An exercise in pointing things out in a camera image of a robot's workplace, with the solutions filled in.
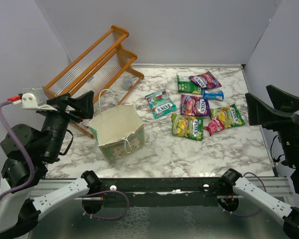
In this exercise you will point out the green lemon snack packet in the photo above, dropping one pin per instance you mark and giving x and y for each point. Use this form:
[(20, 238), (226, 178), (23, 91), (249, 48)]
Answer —
[(229, 116)]

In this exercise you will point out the red snack packet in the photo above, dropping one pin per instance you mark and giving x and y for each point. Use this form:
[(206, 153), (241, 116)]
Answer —
[(215, 125)]

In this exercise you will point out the small clear plastic jar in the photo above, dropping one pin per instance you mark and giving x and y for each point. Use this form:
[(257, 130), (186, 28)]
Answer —
[(127, 83)]

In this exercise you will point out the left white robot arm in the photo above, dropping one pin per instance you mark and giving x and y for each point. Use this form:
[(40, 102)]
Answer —
[(28, 152)]

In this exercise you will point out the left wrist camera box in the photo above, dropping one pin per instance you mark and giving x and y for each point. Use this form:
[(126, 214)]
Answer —
[(32, 99)]

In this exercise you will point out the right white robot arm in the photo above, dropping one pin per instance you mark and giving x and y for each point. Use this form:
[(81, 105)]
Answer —
[(282, 201)]

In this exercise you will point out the purple berries candy bag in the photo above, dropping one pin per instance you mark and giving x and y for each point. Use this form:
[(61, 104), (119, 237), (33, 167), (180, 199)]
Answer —
[(194, 106)]

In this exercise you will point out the orange wooden shelf rack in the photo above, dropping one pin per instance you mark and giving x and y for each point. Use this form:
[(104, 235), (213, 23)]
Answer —
[(97, 68)]

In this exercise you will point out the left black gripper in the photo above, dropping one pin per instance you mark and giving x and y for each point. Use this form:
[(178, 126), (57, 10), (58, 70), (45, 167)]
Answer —
[(84, 104)]

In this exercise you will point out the blue white snack packet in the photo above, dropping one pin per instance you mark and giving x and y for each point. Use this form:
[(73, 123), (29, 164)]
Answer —
[(213, 95)]

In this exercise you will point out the mint blossom candy bag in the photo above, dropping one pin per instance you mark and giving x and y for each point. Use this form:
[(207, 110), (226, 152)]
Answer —
[(160, 103)]

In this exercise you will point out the green printed paper bag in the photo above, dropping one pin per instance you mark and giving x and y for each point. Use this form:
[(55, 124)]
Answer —
[(118, 131)]

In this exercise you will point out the purple pink candy bag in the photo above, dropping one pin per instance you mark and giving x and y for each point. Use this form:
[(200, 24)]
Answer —
[(205, 81)]

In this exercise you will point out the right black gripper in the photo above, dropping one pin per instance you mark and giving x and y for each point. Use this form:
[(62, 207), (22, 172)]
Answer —
[(258, 111)]

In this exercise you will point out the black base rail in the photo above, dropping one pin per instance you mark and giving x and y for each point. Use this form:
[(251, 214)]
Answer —
[(158, 192)]

